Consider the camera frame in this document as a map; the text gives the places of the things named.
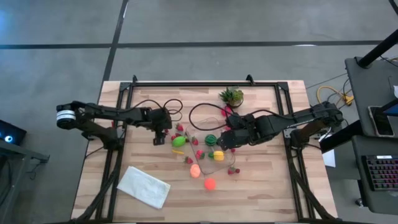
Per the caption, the striped green toy watermelon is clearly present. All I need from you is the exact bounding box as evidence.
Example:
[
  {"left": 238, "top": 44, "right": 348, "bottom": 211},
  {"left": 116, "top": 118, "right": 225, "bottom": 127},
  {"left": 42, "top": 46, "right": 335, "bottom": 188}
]
[{"left": 204, "top": 134, "right": 218, "bottom": 147}]

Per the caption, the grey side desk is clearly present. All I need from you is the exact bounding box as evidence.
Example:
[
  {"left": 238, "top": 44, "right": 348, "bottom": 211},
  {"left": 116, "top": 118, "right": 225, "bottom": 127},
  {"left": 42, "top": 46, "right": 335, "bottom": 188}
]
[{"left": 344, "top": 55, "right": 398, "bottom": 138}]

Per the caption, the black device with blue light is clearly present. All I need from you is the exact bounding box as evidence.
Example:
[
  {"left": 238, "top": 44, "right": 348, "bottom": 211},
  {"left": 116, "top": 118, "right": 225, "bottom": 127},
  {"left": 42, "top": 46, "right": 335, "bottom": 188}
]
[{"left": 0, "top": 119, "right": 27, "bottom": 146}]

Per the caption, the black aluminium table frame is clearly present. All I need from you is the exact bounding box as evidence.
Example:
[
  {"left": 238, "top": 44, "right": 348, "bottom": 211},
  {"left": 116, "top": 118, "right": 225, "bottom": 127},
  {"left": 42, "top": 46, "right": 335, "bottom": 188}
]
[{"left": 70, "top": 73, "right": 340, "bottom": 224}]

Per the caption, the toy orange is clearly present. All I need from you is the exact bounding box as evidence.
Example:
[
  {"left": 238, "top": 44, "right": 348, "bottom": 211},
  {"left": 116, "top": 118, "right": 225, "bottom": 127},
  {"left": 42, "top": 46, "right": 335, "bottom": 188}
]
[{"left": 204, "top": 177, "right": 217, "bottom": 191}]

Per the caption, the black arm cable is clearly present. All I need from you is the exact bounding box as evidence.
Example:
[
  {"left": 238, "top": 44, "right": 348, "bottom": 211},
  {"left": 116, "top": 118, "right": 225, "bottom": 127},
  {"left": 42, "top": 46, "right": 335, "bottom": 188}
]
[
  {"left": 188, "top": 103, "right": 280, "bottom": 131},
  {"left": 132, "top": 98, "right": 183, "bottom": 122}
]

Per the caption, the white paper sheet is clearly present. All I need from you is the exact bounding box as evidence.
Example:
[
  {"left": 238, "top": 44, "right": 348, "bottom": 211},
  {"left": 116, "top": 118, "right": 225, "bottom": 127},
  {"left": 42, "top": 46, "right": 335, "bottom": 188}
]
[{"left": 322, "top": 149, "right": 336, "bottom": 168}]

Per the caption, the black tablet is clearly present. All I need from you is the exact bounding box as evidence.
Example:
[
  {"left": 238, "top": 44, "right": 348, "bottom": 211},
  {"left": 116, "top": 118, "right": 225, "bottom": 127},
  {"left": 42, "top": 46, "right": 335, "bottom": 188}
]
[{"left": 368, "top": 105, "right": 395, "bottom": 137}]

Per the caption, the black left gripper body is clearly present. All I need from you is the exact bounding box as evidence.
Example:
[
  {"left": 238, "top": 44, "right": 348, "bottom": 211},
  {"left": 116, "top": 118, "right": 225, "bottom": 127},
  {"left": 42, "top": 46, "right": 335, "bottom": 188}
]
[{"left": 149, "top": 108, "right": 174, "bottom": 132}]

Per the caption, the yellow toy pepper green stem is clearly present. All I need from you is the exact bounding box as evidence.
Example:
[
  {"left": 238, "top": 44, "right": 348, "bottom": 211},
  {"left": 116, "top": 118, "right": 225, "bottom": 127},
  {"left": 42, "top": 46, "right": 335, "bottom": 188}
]
[{"left": 208, "top": 151, "right": 225, "bottom": 162}]

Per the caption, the backlit keyboard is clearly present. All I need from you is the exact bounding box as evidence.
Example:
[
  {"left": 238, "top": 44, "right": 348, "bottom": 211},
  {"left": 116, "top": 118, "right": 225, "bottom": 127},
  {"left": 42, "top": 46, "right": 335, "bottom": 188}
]
[{"left": 362, "top": 154, "right": 398, "bottom": 191}]

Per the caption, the succulent plant in black pot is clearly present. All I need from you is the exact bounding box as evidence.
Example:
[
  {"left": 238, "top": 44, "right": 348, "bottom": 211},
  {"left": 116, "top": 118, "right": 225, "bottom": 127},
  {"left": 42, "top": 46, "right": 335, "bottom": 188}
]
[{"left": 219, "top": 86, "right": 244, "bottom": 109}]

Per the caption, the grey metal stand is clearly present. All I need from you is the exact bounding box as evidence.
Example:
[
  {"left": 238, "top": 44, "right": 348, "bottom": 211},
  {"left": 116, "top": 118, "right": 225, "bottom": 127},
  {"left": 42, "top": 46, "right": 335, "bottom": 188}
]
[{"left": 0, "top": 139, "right": 50, "bottom": 224}]

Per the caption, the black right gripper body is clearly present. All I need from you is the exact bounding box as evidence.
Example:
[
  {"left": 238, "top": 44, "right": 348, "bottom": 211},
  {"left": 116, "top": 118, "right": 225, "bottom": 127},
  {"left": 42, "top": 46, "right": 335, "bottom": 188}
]
[{"left": 217, "top": 129, "right": 250, "bottom": 150}]

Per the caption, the white folded cloth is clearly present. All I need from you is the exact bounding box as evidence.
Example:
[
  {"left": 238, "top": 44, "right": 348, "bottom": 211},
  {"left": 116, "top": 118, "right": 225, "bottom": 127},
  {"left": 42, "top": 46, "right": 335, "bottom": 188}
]
[{"left": 116, "top": 166, "right": 172, "bottom": 210}]

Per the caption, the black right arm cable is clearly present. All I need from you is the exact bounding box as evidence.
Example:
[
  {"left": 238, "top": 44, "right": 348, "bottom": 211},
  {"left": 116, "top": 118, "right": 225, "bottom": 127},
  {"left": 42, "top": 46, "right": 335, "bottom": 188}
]
[{"left": 188, "top": 103, "right": 280, "bottom": 131}]

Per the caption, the yellow floor cable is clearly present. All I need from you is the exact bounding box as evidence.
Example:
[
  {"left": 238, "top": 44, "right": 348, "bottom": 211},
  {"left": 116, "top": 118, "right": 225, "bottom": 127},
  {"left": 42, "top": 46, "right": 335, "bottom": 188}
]
[{"left": 316, "top": 85, "right": 354, "bottom": 110}]

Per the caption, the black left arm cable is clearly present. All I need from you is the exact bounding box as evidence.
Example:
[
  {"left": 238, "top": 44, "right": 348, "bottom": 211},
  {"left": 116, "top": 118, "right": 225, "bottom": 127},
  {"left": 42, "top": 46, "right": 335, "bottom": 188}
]
[{"left": 132, "top": 98, "right": 183, "bottom": 122}]

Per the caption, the grey keyboard desk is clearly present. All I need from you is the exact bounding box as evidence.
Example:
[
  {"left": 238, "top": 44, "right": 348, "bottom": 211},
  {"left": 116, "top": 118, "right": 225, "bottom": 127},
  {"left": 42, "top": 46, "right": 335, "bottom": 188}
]
[{"left": 351, "top": 135, "right": 398, "bottom": 216}]

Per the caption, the black pole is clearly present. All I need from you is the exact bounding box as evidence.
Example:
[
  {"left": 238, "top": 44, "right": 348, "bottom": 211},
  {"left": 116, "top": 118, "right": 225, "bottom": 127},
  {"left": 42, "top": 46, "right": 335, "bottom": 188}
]
[{"left": 357, "top": 29, "right": 398, "bottom": 68}]

